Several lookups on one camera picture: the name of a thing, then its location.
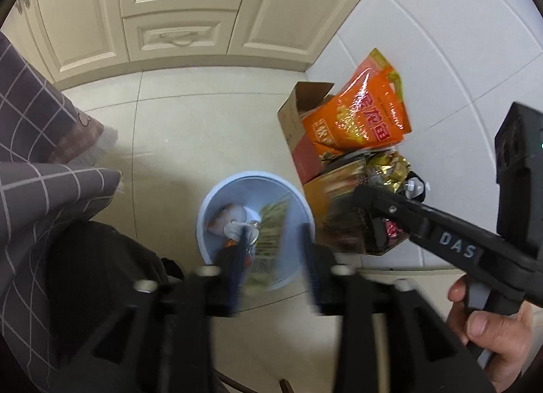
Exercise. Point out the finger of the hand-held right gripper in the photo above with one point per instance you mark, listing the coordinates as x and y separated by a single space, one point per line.
382 204

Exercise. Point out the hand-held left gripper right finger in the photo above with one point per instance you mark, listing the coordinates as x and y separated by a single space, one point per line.
309 274

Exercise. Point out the checked tablecloth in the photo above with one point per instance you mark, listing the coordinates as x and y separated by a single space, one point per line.
42 189

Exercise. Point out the brown cardboard box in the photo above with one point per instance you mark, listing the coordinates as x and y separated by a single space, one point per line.
292 121

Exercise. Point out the orange rice bag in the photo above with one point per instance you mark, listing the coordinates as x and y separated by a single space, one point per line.
365 112

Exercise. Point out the gold foil bag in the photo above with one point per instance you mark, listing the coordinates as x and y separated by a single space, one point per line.
386 172

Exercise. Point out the crushed orange can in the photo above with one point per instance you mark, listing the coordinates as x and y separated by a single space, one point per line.
233 229

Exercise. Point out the crinkled silver green wrapper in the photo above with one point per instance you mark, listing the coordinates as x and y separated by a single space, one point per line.
271 227

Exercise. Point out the light blue trash bin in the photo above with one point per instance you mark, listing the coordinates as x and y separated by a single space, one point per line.
263 189

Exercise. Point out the cream lower kitchen cabinets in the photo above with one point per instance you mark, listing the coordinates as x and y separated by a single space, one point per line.
186 2

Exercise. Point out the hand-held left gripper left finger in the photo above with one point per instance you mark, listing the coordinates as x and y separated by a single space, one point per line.
235 270

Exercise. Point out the orange printed box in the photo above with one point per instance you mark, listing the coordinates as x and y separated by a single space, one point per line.
335 206

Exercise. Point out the pink wad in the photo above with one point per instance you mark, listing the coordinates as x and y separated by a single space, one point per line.
222 217

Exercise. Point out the person's right hand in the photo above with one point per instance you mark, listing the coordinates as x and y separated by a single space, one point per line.
505 346

